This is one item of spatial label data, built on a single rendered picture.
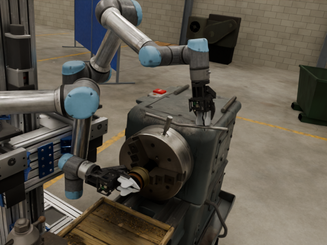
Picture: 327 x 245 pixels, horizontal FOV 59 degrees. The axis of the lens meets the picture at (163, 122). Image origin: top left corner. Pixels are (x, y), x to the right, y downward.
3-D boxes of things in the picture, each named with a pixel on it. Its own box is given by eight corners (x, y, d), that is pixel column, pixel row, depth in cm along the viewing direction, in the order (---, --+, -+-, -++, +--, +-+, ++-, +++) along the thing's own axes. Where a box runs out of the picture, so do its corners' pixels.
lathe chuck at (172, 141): (122, 169, 144) (138, 115, 130) (178, 202, 135) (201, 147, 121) (112, 178, 137) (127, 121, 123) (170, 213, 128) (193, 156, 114)
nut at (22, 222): (23, 221, 80) (22, 211, 78) (34, 227, 78) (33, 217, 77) (10, 230, 76) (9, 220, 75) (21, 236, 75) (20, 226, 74)
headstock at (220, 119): (165, 136, 206) (172, 82, 191) (231, 157, 189) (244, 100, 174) (117, 174, 156) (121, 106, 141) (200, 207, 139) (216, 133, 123)
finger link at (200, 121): (193, 134, 117) (191, 112, 114) (198, 129, 122) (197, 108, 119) (201, 134, 116) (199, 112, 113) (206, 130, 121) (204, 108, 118)
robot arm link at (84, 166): (90, 172, 123) (90, 156, 120) (98, 176, 122) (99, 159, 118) (77, 181, 117) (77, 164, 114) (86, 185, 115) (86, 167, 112)
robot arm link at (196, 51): (194, 38, 114) (212, 37, 108) (196, 67, 117) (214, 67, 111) (181, 40, 109) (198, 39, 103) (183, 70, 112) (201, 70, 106)
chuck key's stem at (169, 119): (159, 140, 122) (167, 117, 117) (160, 138, 124) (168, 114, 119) (164, 142, 122) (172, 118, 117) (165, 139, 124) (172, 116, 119)
